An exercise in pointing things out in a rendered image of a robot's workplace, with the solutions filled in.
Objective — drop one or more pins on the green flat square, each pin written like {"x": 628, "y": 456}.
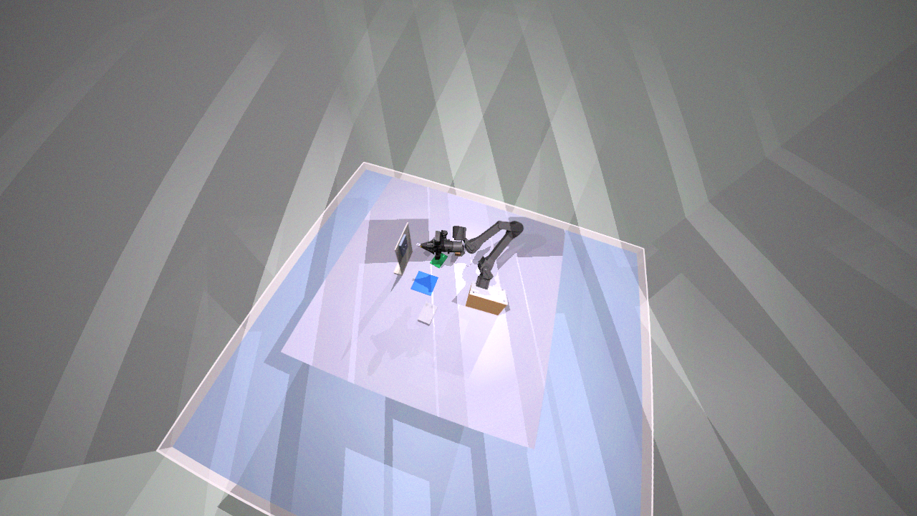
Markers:
{"x": 439, "y": 262}

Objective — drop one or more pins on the blue square mat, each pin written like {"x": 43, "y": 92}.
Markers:
{"x": 424, "y": 283}

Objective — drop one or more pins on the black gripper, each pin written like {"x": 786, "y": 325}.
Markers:
{"x": 437, "y": 246}

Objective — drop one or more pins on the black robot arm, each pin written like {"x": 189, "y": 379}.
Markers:
{"x": 485, "y": 265}

